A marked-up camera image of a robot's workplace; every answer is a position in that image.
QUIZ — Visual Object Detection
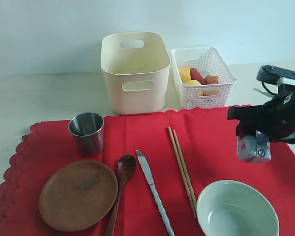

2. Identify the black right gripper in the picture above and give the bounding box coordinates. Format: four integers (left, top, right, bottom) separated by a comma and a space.
227, 91, 295, 144

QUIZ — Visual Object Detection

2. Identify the blue white milk carton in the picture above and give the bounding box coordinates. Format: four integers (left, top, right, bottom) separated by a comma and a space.
236, 131, 272, 164

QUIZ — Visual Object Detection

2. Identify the yellow lemon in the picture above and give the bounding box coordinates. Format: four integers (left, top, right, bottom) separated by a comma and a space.
184, 79, 203, 96

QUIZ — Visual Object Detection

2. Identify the red sausage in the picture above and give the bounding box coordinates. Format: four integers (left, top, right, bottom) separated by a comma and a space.
190, 67, 206, 85

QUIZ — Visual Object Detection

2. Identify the yellow cheese wedge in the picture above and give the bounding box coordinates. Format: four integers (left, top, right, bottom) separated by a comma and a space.
178, 66, 191, 84

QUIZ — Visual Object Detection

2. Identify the white woven plastic basket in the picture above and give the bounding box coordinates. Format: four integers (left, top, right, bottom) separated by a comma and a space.
171, 47, 236, 109

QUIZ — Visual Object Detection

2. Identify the right wooden chopstick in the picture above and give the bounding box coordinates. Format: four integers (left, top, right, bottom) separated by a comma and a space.
172, 129, 197, 208

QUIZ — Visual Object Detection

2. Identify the wooden chopstick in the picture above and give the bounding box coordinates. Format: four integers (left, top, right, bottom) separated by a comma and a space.
172, 129, 197, 208
168, 126, 196, 218

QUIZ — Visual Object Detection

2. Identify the left wooden chopstick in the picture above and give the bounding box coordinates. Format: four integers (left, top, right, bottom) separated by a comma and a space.
168, 126, 196, 218

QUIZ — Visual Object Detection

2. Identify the pale green ceramic bowl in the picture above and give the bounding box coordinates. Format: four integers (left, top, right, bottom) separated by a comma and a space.
196, 180, 280, 236

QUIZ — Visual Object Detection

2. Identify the silver table knife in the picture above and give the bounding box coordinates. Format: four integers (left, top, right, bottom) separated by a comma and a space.
135, 149, 175, 236

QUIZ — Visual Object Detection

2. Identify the cream plastic bin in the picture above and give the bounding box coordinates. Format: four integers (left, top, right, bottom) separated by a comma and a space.
100, 32, 171, 115

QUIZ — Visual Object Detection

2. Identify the brown wooden spoon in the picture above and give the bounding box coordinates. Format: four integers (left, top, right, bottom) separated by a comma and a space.
105, 155, 136, 236

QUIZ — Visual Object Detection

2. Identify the stainless steel cup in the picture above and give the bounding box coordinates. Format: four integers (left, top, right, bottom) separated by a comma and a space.
68, 112, 105, 157

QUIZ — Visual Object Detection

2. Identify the brown wooden plate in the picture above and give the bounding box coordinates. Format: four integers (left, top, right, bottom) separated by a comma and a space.
38, 160, 118, 232

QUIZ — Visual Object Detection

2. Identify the red scalloped cloth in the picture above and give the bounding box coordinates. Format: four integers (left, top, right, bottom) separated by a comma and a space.
0, 108, 295, 236

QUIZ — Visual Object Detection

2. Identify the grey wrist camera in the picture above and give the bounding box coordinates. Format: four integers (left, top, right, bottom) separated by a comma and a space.
256, 65, 295, 96

